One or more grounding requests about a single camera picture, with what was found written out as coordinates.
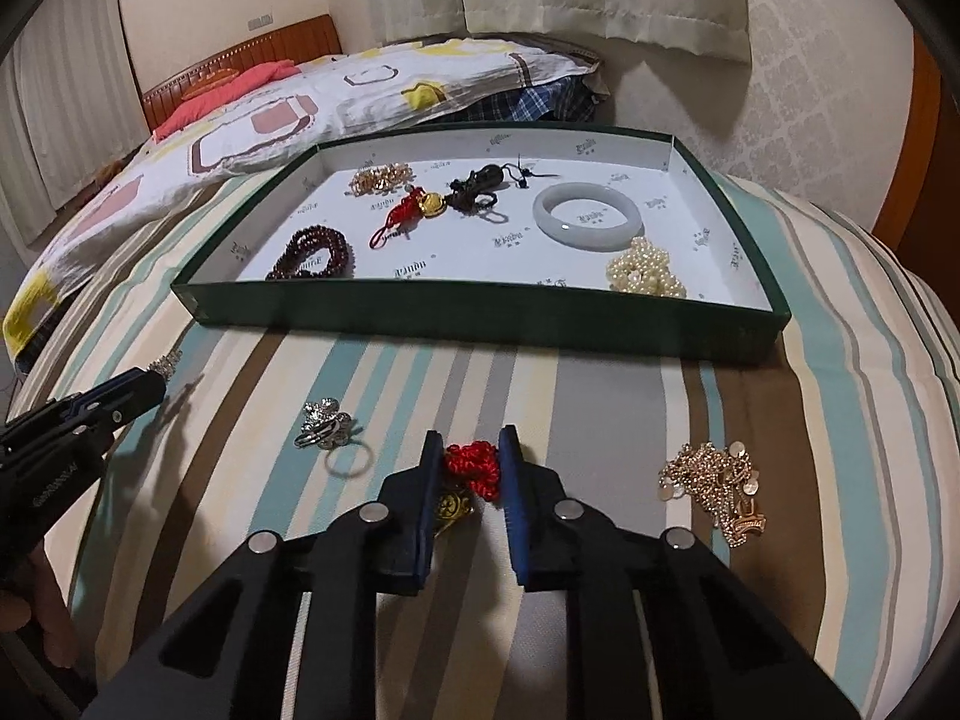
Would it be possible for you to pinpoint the silver flower ring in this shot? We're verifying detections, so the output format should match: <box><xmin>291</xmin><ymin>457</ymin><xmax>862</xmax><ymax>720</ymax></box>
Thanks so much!
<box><xmin>293</xmin><ymin>395</ymin><xmax>374</xmax><ymax>478</ymax></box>

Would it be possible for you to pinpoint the red knot gold pendant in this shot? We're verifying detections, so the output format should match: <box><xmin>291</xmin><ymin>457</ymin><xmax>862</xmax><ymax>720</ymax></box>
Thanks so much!
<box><xmin>368</xmin><ymin>187</ymin><xmax>448</xmax><ymax>250</ymax></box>

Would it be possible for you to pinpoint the cream pearl necklace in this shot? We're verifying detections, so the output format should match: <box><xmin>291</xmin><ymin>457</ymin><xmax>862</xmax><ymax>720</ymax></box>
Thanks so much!
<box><xmin>605</xmin><ymin>234</ymin><xmax>689</xmax><ymax>301</ymax></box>

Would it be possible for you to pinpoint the wall socket plate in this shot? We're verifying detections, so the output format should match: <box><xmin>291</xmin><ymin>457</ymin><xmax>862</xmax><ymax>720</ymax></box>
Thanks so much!
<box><xmin>247</xmin><ymin>13</ymin><xmax>274</xmax><ymax>31</ymax></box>

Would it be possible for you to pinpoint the dark green tray box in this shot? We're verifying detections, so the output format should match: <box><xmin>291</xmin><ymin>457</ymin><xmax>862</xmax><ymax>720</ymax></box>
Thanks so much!
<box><xmin>172</xmin><ymin>124</ymin><xmax>791</xmax><ymax>364</ymax></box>

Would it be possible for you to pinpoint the silver rhinestone bar brooch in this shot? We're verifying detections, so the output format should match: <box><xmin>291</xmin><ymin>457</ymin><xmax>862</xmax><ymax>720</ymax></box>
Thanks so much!
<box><xmin>148</xmin><ymin>348</ymin><xmax>182</xmax><ymax>382</ymax></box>

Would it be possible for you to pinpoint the striped bed cover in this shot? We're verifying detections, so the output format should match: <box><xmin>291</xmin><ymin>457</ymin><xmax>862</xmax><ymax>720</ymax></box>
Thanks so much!
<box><xmin>14</xmin><ymin>179</ymin><xmax>958</xmax><ymax>718</ymax></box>

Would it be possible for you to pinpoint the red pillow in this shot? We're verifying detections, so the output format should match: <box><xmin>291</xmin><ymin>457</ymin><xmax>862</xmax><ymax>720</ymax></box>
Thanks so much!
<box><xmin>153</xmin><ymin>59</ymin><xmax>299</xmax><ymax>143</ymax></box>

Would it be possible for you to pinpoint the black bead cord necklace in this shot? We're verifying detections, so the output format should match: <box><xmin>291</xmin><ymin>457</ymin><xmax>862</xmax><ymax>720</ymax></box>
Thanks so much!
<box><xmin>446</xmin><ymin>157</ymin><xmax>554</xmax><ymax>226</ymax></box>

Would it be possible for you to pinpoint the left striped curtain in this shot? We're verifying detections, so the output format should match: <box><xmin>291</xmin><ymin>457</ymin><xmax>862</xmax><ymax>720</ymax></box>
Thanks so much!
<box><xmin>2</xmin><ymin>0</ymin><xmax>148</xmax><ymax>247</ymax></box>

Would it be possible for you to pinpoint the wooden cabinet door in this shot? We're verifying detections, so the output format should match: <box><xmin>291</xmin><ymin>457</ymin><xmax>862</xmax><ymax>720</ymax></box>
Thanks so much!
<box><xmin>872</xmin><ymin>32</ymin><xmax>960</xmax><ymax>320</ymax></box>

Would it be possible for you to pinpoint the white patterned quilt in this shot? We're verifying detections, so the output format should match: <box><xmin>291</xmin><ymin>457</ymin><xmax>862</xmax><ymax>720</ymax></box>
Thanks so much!
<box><xmin>2</xmin><ymin>37</ymin><xmax>608</xmax><ymax>361</ymax></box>

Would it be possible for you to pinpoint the dark red bead bracelet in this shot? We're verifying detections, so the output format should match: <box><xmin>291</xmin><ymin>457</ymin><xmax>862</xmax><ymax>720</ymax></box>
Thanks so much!
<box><xmin>263</xmin><ymin>223</ymin><xmax>355</xmax><ymax>283</ymax></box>

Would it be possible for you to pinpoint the blue plaid blanket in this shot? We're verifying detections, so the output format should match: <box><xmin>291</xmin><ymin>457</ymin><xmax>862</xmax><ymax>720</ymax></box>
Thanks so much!
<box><xmin>436</xmin><ymin>76</ymin><xmax>607</xmax><ymax>124</ymax></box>

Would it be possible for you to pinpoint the operator hand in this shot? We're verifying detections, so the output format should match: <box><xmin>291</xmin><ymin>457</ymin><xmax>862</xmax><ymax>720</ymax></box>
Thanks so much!
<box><xmin>2</xmin><ymin>543</ymin><xmax>80</xmax><ymax>668</ymax></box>

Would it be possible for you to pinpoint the red rose gold charm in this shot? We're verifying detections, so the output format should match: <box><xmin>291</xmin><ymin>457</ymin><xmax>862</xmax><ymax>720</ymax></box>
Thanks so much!
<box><xmin>434</xmin><ymin>440</ymin><xmax>501</xmax><ymax>536</ymax></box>

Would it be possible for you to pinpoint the wooden headboard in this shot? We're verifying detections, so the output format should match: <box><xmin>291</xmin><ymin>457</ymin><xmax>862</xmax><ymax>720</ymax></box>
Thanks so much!
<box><xmin>142</xmin><ymin>15</ymin><xmax>342</xmax><ymax>130</ymax></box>

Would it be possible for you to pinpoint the white jade bangle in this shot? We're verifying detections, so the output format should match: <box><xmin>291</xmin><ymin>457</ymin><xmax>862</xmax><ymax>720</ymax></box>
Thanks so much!
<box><xmin>532</xmin><ymin>182</ymin><xmax>644</xmax><ymax>252</ymax></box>

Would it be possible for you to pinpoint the gold pearl rhinestone brooch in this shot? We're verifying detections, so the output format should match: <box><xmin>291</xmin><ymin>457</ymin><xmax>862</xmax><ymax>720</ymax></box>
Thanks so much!
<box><xmin>348</xmin><ymin>163</ymin><xmax>415</xmax><ymax>197</ymax></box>

